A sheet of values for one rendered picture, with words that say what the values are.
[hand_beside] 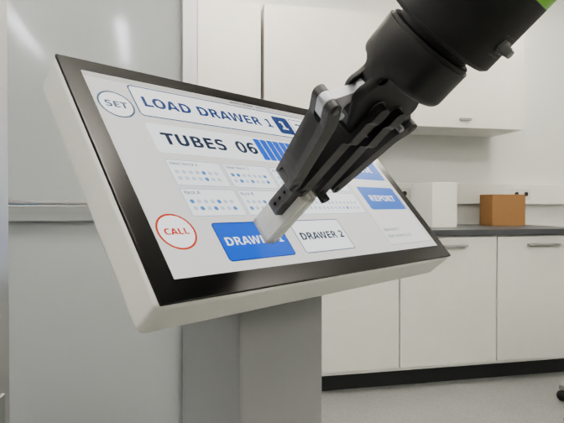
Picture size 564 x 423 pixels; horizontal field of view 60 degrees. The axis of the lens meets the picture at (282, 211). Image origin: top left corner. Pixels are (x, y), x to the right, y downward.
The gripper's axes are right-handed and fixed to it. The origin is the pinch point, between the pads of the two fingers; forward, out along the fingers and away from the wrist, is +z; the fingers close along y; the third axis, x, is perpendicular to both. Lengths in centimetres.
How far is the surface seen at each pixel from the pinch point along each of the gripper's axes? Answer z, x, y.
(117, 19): 32, -88, -26
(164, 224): 4.8, -2.4, 10.0
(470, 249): 80, -34, -247
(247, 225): 4.8, -2.0, 0.2
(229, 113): 4.8, -20.5, -7.5
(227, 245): 4.8, 0.4, 4.2
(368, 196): 4.9, -6.4, -26.7
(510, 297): 87, -3, -269
